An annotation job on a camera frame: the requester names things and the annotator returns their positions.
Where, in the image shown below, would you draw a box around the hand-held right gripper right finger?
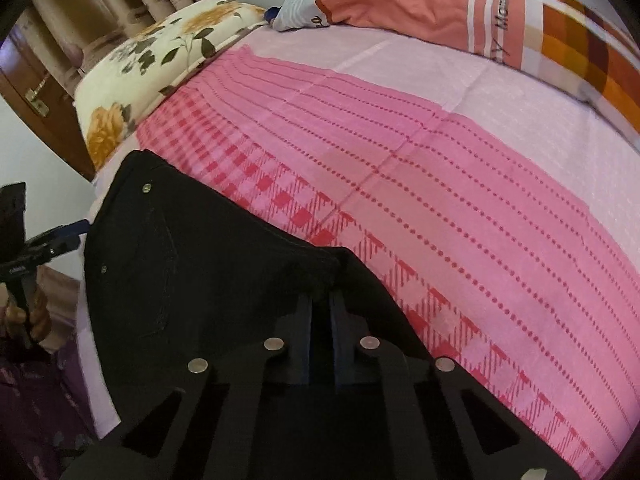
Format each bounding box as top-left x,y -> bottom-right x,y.
329,291 -> 586,480

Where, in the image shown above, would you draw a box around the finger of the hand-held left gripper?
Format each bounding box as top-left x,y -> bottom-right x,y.
27,220 -> 91,248
31,236 -> 83,267

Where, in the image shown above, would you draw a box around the person's left hand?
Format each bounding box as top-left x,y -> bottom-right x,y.
0,284 -> 52,352

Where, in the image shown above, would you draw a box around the brown wooden door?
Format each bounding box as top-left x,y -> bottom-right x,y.
0,25 -> 97,182

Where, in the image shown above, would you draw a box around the white blue cloth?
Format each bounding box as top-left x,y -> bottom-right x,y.
270,0 -> 351,32

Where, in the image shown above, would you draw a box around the beige patterned curtain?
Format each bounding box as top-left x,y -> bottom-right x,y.
30,0 -> 211,96

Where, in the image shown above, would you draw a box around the brass door latch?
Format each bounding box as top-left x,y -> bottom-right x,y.
25,87 -> 50,117

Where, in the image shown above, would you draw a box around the floral cream pillow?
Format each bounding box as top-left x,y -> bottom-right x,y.
74,0 -> 267,172

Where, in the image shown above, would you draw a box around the orange checked pillow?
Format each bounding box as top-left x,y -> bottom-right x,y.
316,0 -> 640,138

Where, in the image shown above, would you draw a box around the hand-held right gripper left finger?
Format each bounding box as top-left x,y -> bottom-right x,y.
65,294 -> 315,480

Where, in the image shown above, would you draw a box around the black pants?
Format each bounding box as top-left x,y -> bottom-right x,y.
82,149 -> 437,441

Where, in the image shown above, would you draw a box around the pink checked bedsheet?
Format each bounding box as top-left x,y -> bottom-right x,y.
75,22 -> 640,478

